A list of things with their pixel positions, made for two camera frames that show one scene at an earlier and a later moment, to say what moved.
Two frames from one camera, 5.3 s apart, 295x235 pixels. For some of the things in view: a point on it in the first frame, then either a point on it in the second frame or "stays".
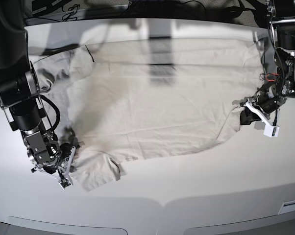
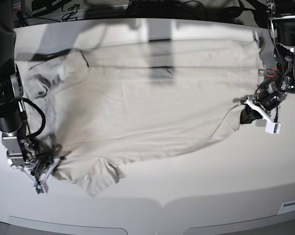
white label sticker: [292, 205] stays
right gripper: [268, 99] stays
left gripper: [67, 152] -> [39, 164]
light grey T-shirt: [121, 100] stays
